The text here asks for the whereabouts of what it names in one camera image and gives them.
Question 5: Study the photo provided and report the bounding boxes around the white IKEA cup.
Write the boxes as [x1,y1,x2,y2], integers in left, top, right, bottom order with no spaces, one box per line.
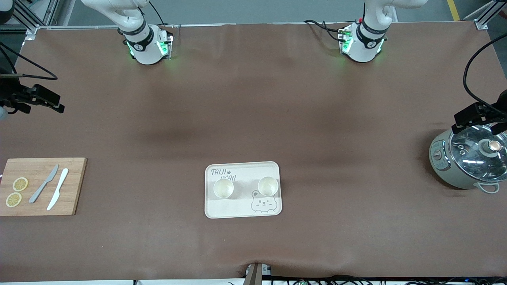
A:
[257,176,279,197]
[213,177,234,198]

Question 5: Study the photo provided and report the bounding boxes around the grey-green electric pot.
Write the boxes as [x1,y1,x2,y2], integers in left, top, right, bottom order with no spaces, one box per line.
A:
[429,126,507,194]

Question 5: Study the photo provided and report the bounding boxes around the grey plastic knife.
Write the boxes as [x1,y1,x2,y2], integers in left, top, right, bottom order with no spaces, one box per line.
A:
[29,164,59,204]

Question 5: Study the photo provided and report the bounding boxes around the white plastic knife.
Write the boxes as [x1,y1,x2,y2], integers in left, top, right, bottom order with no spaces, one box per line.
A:
[46,168,69,211]

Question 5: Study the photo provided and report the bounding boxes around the wooden cutting board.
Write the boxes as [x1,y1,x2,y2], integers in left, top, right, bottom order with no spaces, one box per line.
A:
[0,158,88,217]

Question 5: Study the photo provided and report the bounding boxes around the brown table cover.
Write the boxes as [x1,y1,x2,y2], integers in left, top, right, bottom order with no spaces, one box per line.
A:
[0,22,507,282]

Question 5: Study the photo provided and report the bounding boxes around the cream bear print tray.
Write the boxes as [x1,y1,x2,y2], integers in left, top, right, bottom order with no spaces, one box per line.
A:
[204,161,283,219]

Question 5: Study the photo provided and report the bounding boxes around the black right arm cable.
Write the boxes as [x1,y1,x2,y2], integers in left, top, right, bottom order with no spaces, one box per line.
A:
[0,41,59,80]

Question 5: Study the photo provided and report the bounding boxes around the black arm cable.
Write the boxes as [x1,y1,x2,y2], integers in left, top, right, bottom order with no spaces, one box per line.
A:
[463,34,507,108]
[0,41,59,80]

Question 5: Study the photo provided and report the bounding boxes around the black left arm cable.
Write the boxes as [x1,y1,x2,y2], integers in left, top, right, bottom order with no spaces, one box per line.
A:
[463,34,507,108]

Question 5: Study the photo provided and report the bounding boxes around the aluminium frame corner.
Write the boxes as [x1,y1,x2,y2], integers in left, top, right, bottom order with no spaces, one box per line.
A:
[461,0,507,30]
[0,0,61,40]

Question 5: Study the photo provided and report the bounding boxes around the black right base cable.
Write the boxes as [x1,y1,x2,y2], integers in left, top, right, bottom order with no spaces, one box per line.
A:
[148,0,175,29]

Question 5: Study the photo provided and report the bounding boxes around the black base cable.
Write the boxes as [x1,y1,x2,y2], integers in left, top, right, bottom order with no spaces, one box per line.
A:
[148,0,175,29]
[304,19,349,45]

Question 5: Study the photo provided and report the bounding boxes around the black left base cable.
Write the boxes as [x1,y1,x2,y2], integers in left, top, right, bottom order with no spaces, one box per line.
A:
[304,19,349,45]

